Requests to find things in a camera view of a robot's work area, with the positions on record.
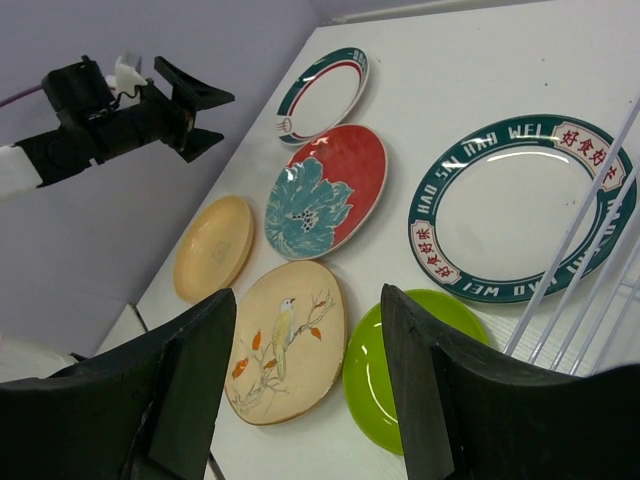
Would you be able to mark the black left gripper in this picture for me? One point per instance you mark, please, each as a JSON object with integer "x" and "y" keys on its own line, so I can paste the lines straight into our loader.
{"x": 96, "y": 124}

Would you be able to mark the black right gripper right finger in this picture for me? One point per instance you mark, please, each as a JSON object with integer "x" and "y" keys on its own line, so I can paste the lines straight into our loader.
{"x": 467, "y": 411}

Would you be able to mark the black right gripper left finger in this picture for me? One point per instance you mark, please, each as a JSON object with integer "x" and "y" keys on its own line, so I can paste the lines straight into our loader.
{"x": 144, "y": 410}

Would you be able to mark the small green red rimmed plate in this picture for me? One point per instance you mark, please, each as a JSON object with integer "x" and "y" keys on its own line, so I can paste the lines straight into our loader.
{"x": 322, "y": 96}

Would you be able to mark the red plate with teal flower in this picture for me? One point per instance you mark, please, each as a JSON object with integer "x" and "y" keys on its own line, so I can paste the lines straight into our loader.
{"x": 326, "y": 192}

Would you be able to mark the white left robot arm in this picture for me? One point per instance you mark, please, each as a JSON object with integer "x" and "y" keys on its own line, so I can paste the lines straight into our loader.
{"x": 26, "y": 165}

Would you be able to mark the lime green plate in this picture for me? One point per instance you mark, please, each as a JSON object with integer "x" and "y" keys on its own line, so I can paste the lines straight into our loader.
{"x": 365, "y": 374}

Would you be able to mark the plain yellow plate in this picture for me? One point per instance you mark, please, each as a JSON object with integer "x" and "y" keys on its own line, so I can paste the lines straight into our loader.
{"x": 214, "y": 250}

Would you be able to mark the beige plate with bird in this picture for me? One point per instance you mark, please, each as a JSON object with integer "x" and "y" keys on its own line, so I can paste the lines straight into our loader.
{"x": 289, "y": 344}

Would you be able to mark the large green rimmed lettered plate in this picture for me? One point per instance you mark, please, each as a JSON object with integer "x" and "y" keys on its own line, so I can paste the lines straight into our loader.
{"x": 488, "y": 216}

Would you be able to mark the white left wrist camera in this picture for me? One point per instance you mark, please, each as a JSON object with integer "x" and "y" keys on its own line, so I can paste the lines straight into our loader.
{"x": 127, "y": 75}

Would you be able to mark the white wire dish rack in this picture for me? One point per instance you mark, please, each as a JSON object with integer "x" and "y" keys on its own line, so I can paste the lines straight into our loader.
{"x": 590, "y": 197}

